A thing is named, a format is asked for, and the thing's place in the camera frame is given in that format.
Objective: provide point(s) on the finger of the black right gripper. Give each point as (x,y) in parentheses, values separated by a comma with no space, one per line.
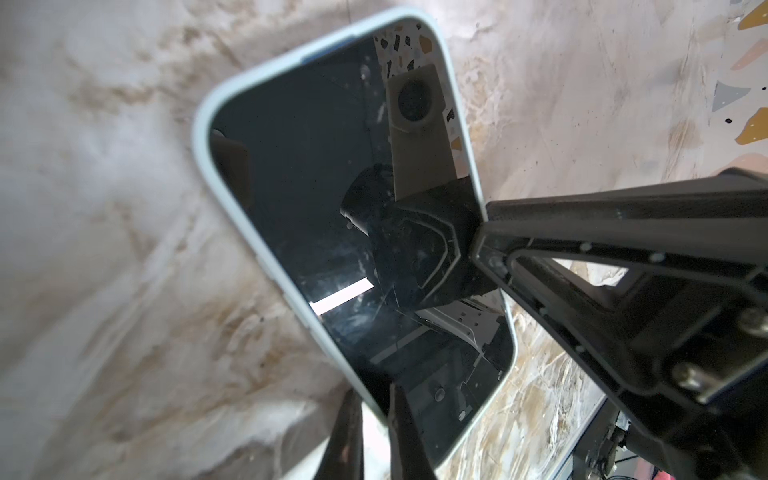
(723,217)

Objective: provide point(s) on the light blue phone case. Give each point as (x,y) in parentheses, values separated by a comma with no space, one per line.
(240,198)

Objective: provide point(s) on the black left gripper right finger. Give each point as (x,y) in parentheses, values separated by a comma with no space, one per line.
(408,458)

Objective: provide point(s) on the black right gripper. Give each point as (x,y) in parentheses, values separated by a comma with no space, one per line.
(680,343)

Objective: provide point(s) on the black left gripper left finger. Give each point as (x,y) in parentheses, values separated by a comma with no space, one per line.
(343,458)

